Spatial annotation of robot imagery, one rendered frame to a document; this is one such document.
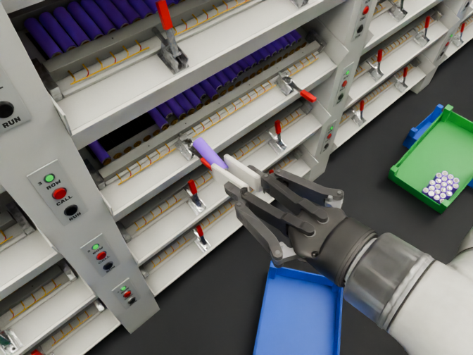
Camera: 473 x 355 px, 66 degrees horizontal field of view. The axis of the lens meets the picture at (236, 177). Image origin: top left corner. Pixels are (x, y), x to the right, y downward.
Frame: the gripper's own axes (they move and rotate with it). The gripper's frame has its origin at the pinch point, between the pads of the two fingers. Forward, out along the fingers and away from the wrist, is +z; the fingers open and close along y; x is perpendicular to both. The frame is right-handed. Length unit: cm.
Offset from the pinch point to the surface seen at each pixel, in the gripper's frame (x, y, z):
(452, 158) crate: -55, 84, -8
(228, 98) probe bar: -3.8, 15.9, 19.5
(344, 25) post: 0.3, 45.9, 13.9
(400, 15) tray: -7, 72, 14
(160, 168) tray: -7.4, -3.1, 18.0
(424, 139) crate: -53, 86, 3
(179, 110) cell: -2.4, 6.4, 22.7
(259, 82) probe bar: -4.1, 24.2, 18.9
